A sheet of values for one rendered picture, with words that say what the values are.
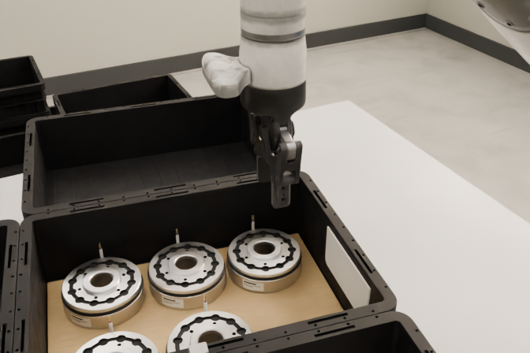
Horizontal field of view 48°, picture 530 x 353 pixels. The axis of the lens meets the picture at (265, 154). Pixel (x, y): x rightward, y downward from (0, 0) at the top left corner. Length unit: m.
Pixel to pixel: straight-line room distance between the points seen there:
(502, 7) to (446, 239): 0.84
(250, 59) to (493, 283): 0.64
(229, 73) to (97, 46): 2.92
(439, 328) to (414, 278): 0.11
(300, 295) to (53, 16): 2.80
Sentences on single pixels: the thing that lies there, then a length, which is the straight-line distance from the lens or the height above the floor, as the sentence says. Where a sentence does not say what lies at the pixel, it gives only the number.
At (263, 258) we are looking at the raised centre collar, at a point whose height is 0.87.
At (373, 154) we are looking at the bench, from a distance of 1.41.
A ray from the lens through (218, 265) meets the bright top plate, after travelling 0.82.
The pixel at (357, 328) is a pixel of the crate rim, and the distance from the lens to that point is 0.65.
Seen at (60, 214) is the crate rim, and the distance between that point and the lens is 0.84.
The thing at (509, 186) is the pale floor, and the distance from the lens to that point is 2.75.
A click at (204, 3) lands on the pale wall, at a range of 3.66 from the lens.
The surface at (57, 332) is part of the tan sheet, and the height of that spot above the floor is 0.83.
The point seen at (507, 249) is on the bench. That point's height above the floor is 0.70.
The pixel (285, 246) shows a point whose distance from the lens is 0.85.
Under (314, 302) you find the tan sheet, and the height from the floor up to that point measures 0.83.
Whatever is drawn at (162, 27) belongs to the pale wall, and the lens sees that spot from 3.61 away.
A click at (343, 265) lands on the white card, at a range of 0.77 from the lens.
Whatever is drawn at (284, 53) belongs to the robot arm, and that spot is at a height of 1.17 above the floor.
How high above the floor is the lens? 1.40
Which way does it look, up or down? 30 degrees down
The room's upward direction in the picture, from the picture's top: straight up
